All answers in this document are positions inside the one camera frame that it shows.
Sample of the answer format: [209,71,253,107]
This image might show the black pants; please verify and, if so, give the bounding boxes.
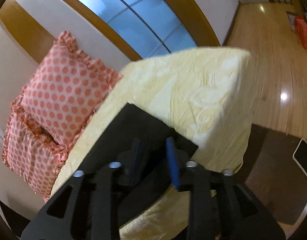
[78,102,200,228]

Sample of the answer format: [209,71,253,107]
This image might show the dark bedside furniture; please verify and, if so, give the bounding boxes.
[0,200,30,238]

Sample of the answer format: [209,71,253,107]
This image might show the left polka dot pillow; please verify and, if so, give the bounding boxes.
[2,95,69,201]

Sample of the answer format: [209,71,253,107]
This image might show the polka dot pillow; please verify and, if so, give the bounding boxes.
[2,95,69,201]
[21,31,122,148]

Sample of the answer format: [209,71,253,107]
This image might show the white framed tablet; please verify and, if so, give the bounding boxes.
[292,138,307,177]

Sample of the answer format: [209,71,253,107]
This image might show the yellow floral bed mattress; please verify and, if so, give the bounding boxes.
[49,45,255,240]

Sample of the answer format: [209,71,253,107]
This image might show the right polka dot pillow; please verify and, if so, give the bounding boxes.
[21,31,122,148]

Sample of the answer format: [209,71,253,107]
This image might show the red bag on floor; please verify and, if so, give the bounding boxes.
[294,16,307,50]

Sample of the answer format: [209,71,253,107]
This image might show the blue glass wooden door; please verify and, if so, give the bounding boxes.
[0,0,222,66]

